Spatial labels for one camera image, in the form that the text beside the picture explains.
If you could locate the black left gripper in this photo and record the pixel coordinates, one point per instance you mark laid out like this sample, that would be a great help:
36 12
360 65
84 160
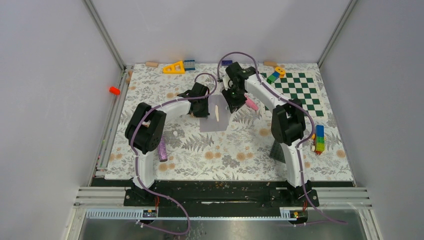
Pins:
205 113

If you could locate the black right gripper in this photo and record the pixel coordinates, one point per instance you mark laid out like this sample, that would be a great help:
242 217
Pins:
233 104

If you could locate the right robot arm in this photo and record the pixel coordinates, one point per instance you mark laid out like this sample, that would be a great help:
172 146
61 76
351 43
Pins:
288 116

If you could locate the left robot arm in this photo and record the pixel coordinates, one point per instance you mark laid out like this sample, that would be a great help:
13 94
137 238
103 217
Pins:
145 128

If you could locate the pink microphone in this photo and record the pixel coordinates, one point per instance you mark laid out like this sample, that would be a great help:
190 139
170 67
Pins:
250 103

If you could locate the floral patterned table mat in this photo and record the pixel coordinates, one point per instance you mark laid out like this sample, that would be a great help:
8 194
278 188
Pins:
239 153

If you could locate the purple flat toy brick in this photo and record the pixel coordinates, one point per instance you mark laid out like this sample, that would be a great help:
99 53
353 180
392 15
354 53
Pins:
226 62

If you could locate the grey and blue brick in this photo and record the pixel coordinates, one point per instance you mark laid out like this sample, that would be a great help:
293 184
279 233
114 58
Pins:
189 65

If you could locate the yellow triangle shape toy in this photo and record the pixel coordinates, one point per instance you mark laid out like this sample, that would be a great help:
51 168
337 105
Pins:
175 68

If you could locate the green blue toy brick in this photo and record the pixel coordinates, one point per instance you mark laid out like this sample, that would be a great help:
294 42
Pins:
273 77

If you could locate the wooden block back right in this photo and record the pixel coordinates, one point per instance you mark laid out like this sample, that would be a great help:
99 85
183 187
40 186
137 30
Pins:
270 64

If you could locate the purple glitter microphone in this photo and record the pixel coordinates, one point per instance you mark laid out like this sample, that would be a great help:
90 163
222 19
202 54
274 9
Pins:
161 150

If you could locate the dark grey studded baseplate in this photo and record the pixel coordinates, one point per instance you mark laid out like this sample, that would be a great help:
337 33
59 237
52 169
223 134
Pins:
277 153

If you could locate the light wooden block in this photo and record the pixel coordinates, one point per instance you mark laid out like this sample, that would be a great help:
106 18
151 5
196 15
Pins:
151 64

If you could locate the green white chessboard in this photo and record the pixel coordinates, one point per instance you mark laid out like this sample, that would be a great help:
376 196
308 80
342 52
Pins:
302 86

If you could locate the red plastic cylinder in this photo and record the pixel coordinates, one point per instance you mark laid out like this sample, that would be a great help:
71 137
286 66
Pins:
115 91

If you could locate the multicolour brick stack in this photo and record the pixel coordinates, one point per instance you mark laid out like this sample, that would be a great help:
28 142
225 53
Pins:
319 144

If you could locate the orange yellow ring toy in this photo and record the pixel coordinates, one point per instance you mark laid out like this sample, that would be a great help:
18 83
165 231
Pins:
279 72

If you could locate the wooden block by rail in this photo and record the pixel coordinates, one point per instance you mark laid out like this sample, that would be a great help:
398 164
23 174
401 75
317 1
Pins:
129 77

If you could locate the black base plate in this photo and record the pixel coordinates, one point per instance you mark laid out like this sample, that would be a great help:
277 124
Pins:
213 198

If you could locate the aluminium side rail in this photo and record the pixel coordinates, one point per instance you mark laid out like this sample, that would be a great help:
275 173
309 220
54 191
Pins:
115 112

